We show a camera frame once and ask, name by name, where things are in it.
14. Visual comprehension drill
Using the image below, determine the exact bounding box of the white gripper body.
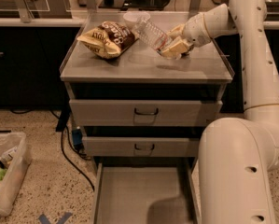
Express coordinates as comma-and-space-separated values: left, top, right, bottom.
182, 13, 211, 48

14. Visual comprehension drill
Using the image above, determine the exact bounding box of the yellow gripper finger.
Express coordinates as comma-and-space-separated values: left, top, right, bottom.
160, 36, 194, 59
167, 24, 185, 39

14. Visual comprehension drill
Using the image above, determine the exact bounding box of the clear plastic water bottle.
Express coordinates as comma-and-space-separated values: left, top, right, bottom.
133, 16, 173, 52

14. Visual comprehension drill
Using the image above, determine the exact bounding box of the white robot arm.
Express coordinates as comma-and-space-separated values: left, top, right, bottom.
168, 0, 279, 224

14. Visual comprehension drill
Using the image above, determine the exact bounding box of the grey metal drawer cabinet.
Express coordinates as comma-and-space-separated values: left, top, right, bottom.
59, 10, 235, 224

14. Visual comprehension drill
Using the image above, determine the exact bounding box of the grey top drawer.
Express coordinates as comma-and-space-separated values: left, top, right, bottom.
69, 99, 222, 127

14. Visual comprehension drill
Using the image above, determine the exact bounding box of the grey drawer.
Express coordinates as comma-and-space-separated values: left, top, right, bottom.
69, 99, 222, 127
91, 161, 202, 224
82, 137, 199, 157

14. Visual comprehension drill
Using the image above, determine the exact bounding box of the grey middle drawer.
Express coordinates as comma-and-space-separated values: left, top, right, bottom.
82, 137, 199, 157

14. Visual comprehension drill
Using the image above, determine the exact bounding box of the grey bottom drawer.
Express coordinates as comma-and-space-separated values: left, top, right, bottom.
91, 161, 202, 224

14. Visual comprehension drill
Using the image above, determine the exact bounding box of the white bowl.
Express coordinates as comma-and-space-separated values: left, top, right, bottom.
123, 11, 150, 29

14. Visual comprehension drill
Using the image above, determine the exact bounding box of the yellow brown chip bag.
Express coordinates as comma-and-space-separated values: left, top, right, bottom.
77, 21, 136, 59

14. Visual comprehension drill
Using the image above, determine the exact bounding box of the blue power box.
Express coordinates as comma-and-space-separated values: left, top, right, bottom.
71, 129, 83, 151

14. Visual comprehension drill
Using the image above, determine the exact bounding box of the clear plastic trash bin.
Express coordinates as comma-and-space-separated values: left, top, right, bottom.
0, 133, 32, 217

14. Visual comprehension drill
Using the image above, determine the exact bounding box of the blue tape cross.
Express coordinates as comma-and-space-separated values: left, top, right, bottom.
37, 211, 74, 224

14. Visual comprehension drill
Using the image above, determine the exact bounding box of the black cable left floor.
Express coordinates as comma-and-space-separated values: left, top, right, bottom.
8, 108, 96, 192

